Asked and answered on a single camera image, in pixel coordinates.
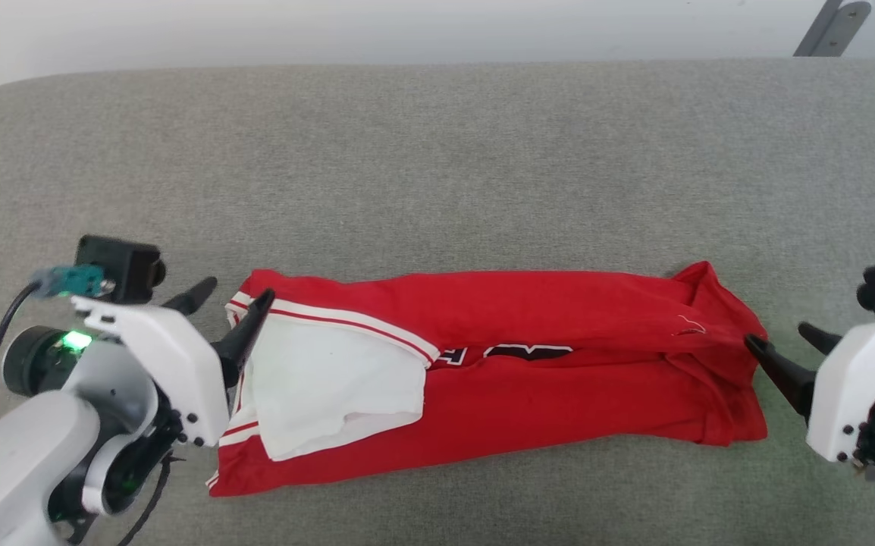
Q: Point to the grey fabric sofa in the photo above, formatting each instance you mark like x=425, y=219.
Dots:
x=437, y=167

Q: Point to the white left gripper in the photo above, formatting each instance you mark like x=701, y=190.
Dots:
x=172, y=364

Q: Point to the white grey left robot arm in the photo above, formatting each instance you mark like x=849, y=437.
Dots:
x=20, y=462

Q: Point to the grey metal bracket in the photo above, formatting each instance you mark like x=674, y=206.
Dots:
x=832, y=26

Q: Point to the red and white jersey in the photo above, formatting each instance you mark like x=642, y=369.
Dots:
x=559, y=409

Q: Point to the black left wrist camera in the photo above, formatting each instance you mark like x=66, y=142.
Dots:
x=123, y=265

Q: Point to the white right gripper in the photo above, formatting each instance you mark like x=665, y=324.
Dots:
x=851, y=387

